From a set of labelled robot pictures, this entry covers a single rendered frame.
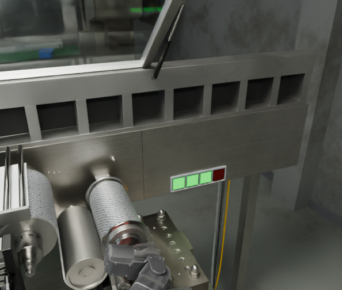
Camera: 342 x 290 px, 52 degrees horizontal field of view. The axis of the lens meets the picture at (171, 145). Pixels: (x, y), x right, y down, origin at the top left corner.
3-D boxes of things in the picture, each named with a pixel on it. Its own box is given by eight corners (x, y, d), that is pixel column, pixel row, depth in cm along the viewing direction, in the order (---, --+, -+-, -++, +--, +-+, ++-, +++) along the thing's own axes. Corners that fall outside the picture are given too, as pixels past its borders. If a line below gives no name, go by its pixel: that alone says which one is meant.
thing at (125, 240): (143, 235, 99) (138, 256, 102) (141, 231, 101) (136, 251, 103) (117, 237, 96) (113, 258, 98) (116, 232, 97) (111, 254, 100)
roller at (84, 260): (68, 295, 100) (63, 264, 95) (59, 237, 121) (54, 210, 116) (109, 283, 104) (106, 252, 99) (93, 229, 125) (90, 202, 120)
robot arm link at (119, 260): (156, 305, 76) (168, 273, 74) (104, 303, 72) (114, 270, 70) (147, 267, 87) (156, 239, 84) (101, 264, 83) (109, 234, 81)
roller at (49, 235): (4, 268, 89) (-9, 225, 83) (6, 212, 110) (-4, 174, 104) (60, 254, 94) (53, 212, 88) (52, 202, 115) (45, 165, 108)
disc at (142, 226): (104, 268, 102) (97, 230, 95) (103, 267, 102) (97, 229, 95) (152, 253, 106) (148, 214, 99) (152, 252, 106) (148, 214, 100)
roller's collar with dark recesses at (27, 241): (17, 270, 84) (12, 250, 81) (17, 253, 89) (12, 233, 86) (45, 263, 86) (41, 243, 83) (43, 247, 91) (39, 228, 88)
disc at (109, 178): (89, 217, 122) (82, 182, 115) (88, 217, 123) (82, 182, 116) (129, 206, 127) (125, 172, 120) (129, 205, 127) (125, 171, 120)
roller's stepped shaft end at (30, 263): (23, 282, 79) (21, 272, 77) (23, 263, 84) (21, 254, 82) (38, 278, 80) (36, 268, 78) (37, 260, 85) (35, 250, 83)
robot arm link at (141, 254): (162, 274, 79) (164, 248, 81) (133, 272, 77) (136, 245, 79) (152, 272, 86) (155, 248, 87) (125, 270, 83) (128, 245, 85)
